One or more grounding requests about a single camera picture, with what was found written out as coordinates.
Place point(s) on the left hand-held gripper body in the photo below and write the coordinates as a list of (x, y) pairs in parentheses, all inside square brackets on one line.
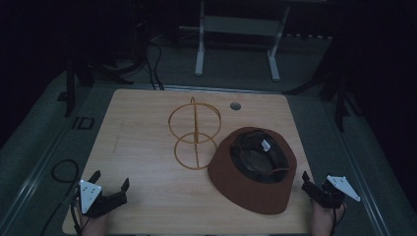
[(90, 196)]

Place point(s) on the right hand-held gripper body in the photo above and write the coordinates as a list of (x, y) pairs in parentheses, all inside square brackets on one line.
[(331, 194)]

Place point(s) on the person's right hand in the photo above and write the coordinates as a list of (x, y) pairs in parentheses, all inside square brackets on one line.
[(323, 220)]

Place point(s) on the person's left hand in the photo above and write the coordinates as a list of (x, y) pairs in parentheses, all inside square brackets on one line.
[(95, 225)]

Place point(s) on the brown brimmed hat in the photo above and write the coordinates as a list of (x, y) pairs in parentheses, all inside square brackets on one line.
[(229, 183)]

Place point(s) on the black metal stand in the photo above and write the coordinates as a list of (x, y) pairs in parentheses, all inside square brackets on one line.
[(341, 98), (70, 88)]

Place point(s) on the grey round table grommet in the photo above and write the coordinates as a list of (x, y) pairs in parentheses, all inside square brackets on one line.
[(235, 106)]

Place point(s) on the black rectangular floor bracket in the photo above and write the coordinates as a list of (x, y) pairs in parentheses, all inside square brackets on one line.
[(84, 123)]

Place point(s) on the white metal desk frame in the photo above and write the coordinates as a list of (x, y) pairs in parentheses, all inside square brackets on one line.
[(241, 25)]

